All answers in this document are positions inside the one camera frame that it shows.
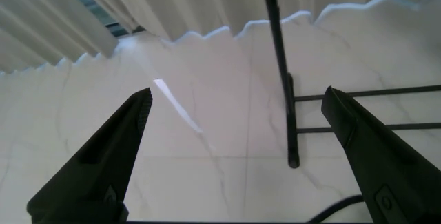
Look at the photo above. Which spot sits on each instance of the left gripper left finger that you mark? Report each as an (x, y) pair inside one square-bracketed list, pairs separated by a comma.
[(93, 175)]

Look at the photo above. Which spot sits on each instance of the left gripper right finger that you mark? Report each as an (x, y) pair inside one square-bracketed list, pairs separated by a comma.
[(386, 175)]

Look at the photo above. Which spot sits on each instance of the black clothes rack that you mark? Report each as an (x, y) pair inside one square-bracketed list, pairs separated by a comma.
[(280, 45)]

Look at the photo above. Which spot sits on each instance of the window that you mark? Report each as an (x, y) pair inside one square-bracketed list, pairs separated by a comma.
[(103, 19)]

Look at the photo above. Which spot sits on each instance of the white curtain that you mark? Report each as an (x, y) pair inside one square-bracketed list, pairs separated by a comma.
[(34, 17), (206, 0)]

